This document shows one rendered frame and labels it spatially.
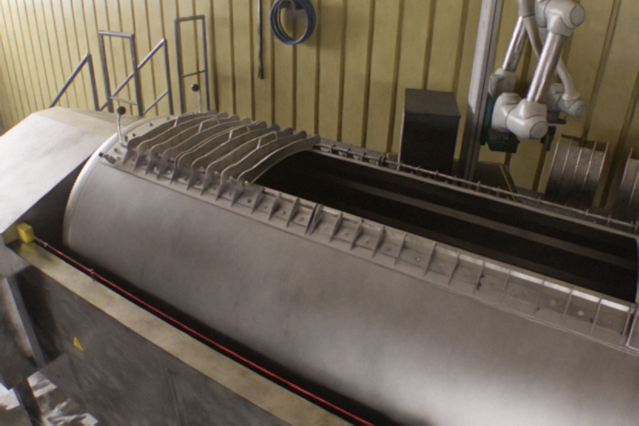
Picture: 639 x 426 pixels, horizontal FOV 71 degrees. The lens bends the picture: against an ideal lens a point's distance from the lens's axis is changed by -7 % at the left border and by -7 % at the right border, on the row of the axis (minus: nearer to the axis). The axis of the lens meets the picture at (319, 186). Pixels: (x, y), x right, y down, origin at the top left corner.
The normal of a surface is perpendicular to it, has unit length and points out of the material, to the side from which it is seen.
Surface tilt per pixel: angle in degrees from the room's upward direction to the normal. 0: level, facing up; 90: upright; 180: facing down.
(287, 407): 2
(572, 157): 66
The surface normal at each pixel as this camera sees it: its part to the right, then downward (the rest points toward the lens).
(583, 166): -0.48, 0.02
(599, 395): -0.36, -0.34
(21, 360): 0.85, 0.25
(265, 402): 0.05, -0.90
